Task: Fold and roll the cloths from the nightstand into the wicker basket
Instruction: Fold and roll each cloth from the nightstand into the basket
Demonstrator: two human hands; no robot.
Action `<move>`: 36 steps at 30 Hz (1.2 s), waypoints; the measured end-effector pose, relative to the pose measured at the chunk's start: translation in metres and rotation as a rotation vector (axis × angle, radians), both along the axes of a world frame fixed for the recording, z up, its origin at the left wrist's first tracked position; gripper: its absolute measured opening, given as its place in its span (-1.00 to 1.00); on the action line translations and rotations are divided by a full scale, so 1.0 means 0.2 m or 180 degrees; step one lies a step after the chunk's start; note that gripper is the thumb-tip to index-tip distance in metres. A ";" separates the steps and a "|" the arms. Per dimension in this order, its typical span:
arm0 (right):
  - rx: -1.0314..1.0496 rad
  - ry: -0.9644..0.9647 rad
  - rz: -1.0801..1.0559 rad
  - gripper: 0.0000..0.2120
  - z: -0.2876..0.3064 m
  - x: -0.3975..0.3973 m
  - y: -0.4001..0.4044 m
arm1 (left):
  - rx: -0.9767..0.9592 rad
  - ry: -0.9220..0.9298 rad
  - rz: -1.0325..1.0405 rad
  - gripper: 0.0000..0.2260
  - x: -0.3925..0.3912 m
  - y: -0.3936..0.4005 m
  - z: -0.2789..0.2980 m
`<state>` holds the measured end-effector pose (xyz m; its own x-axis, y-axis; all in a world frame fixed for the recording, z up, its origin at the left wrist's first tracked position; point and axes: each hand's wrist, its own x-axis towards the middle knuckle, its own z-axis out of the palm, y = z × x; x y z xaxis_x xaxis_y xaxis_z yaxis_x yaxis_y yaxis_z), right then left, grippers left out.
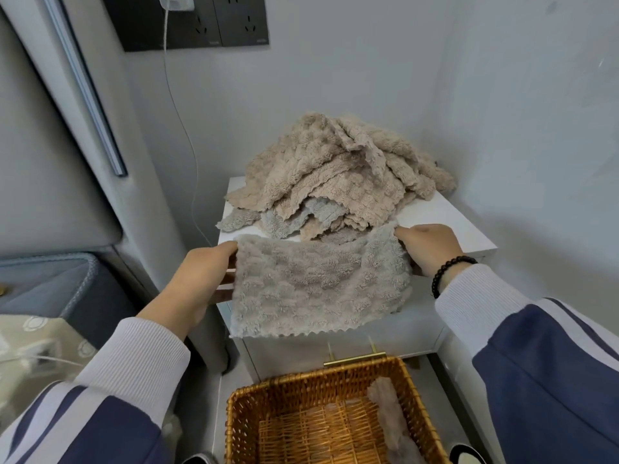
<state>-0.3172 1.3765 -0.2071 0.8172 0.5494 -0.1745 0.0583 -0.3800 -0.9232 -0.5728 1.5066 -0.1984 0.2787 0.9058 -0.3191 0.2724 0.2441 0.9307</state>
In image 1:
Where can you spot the wide black wall socket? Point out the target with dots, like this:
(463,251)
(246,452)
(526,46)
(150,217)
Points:
(135,28)

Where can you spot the clear plastic bag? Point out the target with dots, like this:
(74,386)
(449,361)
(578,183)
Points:
(171,437)

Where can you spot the person's left forearm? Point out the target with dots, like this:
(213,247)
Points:
(111,391)

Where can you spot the white charger plug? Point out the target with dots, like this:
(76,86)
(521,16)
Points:
(176,2)

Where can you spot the person's right forearm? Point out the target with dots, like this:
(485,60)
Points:
(541,372)

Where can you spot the person's shoe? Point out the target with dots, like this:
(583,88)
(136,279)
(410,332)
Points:
(198,459)
(466,455)

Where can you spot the grey padded headboard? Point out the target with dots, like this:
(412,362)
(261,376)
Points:
(48,164)

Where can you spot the single grey towel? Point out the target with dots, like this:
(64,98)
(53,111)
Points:
(319,285)
(408,454)

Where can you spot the person's left hand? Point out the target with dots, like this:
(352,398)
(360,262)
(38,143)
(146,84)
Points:
(203,280)

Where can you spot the single beige towel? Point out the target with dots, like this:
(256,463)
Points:
(389,410)

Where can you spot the person's right shoe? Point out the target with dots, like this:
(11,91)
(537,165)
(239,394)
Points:
(466,455)

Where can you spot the silver headboard trim strip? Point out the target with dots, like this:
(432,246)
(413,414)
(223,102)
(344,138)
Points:
(87,91)

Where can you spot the orange wicker basket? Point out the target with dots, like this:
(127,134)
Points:
(309,430)

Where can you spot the person's left shoe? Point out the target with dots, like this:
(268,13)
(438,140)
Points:
(198,459)

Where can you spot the person's right hand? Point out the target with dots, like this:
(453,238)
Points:
(435,246)

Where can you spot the pile of beige grey towels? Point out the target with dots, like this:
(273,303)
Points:
(338,169)

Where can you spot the white nightstand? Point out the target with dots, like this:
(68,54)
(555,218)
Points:
(454,227)

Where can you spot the narrow black wall socket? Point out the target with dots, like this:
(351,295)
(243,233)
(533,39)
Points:
(242,24)

